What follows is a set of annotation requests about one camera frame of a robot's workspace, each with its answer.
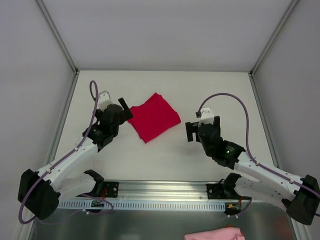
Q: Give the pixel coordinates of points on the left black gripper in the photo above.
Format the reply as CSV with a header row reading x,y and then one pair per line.
x,y
125,109

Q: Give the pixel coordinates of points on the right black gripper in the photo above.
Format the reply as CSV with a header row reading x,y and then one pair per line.
x,y
204,130

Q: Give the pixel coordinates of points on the red t-shirt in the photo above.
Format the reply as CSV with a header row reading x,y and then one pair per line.
x,y
153,118

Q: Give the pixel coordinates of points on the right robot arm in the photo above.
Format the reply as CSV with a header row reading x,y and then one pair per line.
x,y
298,196

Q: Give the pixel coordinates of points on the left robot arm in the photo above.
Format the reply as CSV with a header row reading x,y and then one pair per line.
x,y
55,172

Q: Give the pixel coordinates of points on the light pink folded shirt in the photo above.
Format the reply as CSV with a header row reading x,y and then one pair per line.
x,y
227,233

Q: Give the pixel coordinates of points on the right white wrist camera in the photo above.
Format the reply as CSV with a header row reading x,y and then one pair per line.
x,y
206,116

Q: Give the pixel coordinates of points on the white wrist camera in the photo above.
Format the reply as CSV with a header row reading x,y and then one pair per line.
x,y
206,116
104,100

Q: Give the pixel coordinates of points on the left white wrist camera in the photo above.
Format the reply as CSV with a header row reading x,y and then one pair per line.
x,y
104,100

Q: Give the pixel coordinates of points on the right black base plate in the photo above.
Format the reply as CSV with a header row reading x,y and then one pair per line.
x,y
216,191

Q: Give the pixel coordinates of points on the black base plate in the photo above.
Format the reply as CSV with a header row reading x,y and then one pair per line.
x,y
216,191
105,189

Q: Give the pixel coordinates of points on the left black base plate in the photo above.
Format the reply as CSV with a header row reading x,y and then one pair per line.
x,y
105,189

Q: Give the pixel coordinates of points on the aluminium front rail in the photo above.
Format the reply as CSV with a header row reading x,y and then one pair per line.
x,y
175,191

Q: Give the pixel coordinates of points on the slotted grey cable duct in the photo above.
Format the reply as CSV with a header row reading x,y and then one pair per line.
x,y
151,205

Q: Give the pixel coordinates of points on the left aluminium frame post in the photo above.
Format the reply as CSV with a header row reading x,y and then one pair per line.
x,y
56,34

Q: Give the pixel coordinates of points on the aluminium frame post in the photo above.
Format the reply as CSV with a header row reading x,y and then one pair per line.
x,y
274,35
56,34

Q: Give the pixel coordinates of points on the right aluminium frame post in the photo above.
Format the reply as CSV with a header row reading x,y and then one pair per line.
x,y
274,35

